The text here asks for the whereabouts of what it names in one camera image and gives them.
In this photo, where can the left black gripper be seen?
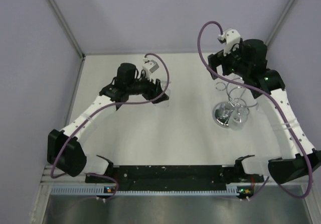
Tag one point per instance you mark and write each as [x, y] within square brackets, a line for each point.
[152, 92]

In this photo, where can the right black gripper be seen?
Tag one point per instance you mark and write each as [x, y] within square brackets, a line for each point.
[213, 60]

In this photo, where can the clear wine glass one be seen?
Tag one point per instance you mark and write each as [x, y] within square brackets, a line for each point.
[164, 100]

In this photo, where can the clear wine glass four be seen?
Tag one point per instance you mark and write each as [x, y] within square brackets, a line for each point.
[238, 118]

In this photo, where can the clear wine glass three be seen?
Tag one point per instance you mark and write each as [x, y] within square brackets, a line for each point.
[258, 108]

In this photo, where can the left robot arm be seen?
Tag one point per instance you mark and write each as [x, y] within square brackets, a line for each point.
[65, 149]

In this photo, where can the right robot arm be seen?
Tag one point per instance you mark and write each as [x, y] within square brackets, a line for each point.
[298, 157]

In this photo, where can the chrome wine glass rack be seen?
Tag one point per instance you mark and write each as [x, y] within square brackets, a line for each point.
[236, 96]

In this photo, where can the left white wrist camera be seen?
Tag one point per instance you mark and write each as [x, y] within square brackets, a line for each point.
[149, 66]

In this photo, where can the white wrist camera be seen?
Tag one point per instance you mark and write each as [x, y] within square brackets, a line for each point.
[149, 66]
[231, 38]

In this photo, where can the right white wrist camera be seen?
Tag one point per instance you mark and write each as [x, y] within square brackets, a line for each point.
[231, 38]

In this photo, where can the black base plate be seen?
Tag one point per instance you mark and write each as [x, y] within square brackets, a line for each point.
[179, 177]

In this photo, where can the aluminium frame post right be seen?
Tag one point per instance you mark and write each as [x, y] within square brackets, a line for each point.
[286, 11]

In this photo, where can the aluminium frame post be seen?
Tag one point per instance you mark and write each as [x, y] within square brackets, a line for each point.
[286, 11]
[65, 27]

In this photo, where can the grey cable duct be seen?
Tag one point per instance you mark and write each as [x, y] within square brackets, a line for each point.
[87, 190]

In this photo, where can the aluminium frame post left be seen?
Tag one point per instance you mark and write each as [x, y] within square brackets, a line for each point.
[65, 27]

